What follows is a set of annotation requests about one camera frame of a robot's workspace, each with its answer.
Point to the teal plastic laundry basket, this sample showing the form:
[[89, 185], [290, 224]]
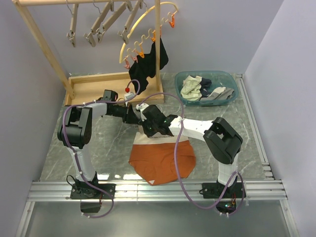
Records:
[[218, 78]]

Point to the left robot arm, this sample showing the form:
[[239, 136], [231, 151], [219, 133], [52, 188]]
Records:
[[75, 132]]

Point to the navy garment in basket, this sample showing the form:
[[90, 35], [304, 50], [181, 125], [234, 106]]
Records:
[[205, 86]]

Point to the orange and cream underwear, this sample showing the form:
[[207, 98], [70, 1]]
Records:
[[153, 158]]

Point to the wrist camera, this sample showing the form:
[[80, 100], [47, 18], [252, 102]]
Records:
[[140, 108], [129, 95]]

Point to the wooden drying rack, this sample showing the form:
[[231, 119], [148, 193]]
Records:
[[85, 71]]

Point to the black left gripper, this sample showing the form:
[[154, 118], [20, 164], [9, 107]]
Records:
[[130, 117]]

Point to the aluminium rail frame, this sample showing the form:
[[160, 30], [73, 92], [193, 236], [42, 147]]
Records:
[[167, 210]]

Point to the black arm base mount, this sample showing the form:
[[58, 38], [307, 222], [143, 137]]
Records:
[[228, 203]]

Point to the black underwear hanging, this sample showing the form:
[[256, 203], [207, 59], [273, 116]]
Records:
[[143, 68]]

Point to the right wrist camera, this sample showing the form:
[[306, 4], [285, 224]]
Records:
[[140, 108]]

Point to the grey garment in basket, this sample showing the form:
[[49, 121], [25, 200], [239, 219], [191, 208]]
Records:
[[220, 93]]

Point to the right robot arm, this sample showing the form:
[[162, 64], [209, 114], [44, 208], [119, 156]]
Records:
[[222, 140]]

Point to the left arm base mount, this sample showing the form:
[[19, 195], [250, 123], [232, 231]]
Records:
[[90, 198]]

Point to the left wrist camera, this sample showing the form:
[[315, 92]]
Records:
[[129, 95]]

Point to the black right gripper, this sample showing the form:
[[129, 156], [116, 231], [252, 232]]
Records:
[[148, 133]]

